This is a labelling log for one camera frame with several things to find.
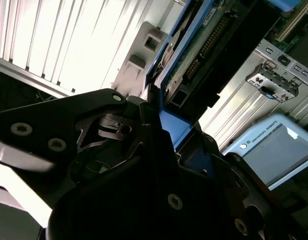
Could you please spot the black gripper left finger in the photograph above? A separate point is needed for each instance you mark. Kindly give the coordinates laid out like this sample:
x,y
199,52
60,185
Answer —
x,y
44,120

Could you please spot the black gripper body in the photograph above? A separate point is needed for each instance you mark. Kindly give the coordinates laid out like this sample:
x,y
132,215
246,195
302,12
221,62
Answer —
x,y
134,215

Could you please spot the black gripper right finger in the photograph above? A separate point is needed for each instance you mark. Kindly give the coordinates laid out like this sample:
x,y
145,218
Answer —
x,y
244,180

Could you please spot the hard disk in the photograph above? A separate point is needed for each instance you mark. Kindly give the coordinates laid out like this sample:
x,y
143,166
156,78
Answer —
x,y
174,127

